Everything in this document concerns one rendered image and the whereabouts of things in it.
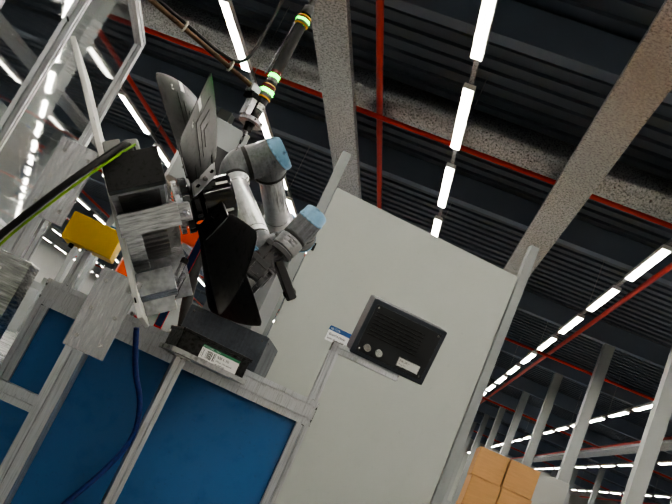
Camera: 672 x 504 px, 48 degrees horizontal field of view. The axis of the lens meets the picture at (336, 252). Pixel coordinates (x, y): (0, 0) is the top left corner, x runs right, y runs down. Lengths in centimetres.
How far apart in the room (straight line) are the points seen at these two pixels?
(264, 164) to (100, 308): 86
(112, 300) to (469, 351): 256
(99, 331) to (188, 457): 67
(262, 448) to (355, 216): 189
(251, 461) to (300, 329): 156
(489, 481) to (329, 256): 639
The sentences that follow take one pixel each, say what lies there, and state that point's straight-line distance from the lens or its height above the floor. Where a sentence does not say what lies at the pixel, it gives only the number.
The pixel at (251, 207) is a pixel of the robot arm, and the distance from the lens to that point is 230.
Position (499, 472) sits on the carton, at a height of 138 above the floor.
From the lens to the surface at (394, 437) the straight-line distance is 394.
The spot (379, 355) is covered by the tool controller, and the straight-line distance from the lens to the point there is 238.
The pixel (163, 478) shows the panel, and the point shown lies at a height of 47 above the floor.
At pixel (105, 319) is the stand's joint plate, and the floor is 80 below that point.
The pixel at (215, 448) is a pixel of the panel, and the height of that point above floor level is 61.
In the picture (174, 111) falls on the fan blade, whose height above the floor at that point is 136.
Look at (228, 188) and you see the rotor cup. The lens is 192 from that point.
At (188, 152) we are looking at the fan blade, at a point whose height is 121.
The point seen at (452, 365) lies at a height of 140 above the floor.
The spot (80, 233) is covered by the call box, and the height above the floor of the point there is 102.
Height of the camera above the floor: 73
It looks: 14 degrees up
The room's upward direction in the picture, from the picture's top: 25 degrees clockwise
